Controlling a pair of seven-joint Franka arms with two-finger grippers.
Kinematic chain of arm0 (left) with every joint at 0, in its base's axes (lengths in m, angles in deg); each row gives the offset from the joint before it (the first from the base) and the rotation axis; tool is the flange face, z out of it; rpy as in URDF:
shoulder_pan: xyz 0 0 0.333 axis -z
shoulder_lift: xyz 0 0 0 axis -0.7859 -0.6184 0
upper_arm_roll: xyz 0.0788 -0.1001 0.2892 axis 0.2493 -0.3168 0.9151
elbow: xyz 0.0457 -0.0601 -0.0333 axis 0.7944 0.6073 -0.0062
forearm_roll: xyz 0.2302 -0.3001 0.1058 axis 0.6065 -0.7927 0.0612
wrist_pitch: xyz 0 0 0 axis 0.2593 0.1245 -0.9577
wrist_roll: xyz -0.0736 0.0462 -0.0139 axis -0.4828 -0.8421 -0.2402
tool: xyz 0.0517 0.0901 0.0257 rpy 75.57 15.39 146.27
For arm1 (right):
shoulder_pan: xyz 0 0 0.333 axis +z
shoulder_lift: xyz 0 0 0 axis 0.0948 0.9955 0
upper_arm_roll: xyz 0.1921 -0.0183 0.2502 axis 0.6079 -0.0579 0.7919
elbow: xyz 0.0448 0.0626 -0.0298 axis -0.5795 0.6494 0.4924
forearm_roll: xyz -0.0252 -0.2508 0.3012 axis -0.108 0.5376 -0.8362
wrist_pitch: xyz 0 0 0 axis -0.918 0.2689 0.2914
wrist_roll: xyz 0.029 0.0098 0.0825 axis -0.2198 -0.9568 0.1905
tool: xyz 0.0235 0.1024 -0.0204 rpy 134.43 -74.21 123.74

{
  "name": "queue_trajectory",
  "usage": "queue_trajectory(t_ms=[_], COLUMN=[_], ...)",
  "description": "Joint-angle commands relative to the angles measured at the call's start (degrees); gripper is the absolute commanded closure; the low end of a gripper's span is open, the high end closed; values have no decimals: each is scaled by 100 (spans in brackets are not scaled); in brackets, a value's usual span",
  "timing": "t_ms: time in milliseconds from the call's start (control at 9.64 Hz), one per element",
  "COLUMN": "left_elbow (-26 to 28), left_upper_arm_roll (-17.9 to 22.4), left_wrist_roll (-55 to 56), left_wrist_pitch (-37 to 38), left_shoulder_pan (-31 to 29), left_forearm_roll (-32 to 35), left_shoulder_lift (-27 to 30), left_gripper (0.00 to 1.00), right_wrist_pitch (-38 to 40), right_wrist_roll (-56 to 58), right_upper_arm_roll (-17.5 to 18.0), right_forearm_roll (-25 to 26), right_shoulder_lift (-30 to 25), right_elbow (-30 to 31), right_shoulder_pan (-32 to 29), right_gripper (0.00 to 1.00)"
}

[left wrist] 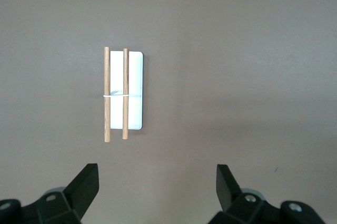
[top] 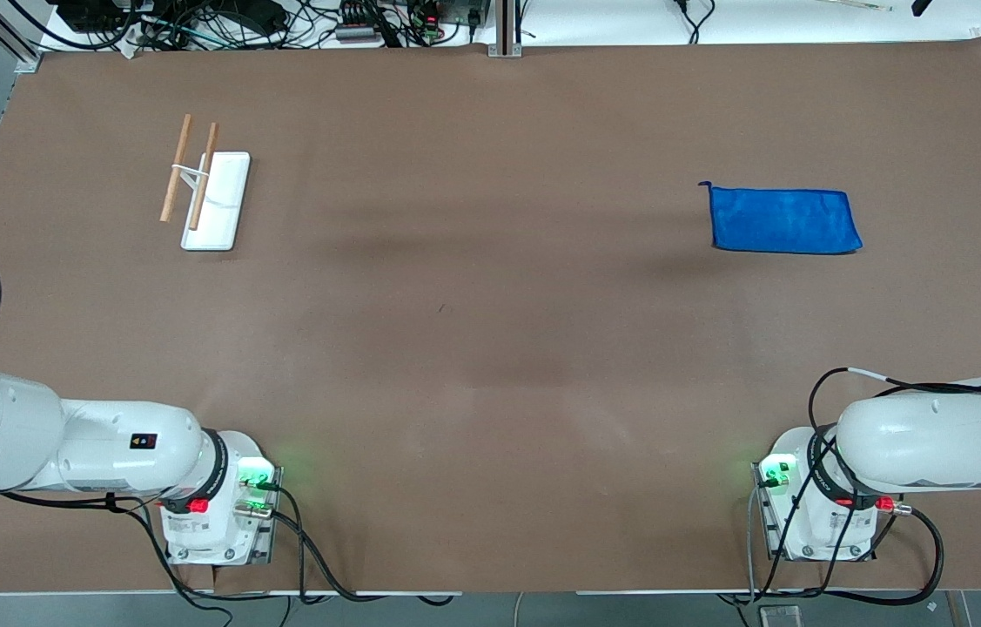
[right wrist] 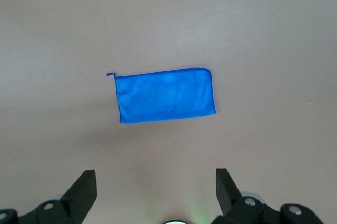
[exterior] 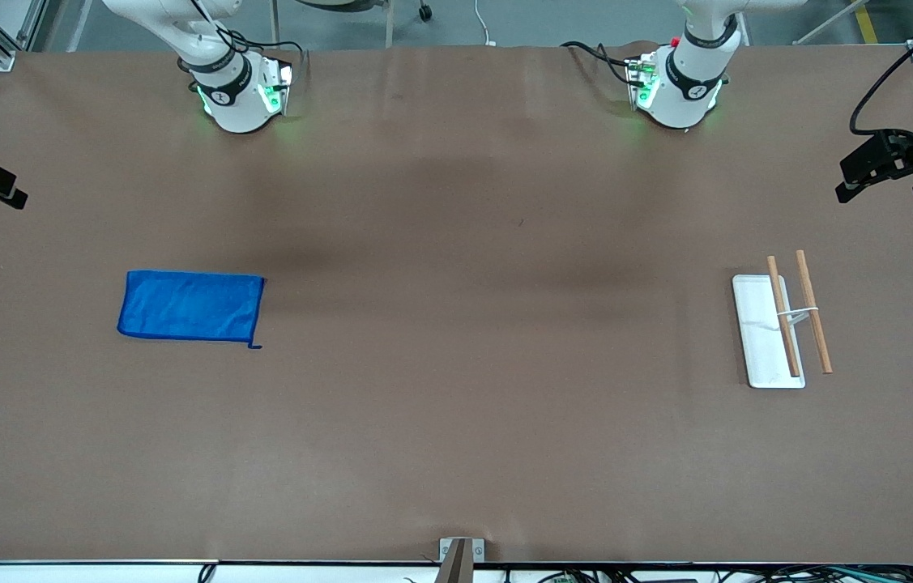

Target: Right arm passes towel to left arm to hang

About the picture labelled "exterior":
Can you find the blue microfibre towel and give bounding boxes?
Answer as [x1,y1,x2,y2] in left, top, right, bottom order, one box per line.
[116,269,267,351]

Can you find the white towel rack base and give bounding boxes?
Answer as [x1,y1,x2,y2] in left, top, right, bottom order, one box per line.
[731,274,807,390]

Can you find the wooden rack rod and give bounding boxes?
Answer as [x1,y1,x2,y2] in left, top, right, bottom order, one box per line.
[766,255,803,379]
[795,249,834,375]

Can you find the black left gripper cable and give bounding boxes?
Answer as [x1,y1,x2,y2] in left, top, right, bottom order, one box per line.
[850,0,913,137]

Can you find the black left arm base cable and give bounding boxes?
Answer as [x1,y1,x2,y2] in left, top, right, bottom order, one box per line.
[560,40,637,87]

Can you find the black arm base cable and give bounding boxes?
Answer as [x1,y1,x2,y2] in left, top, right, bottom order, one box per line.
[560,40,637,87]
[213,24,309,82]

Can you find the black right arm base cable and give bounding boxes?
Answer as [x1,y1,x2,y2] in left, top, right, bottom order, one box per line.
[213,24,309,82]

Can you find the white floor cable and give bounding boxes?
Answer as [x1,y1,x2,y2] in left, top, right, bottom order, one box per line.
[474,0,499,47]

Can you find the grey metal mount bracket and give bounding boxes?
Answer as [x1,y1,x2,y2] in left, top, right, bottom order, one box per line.
[433,537,486,583]

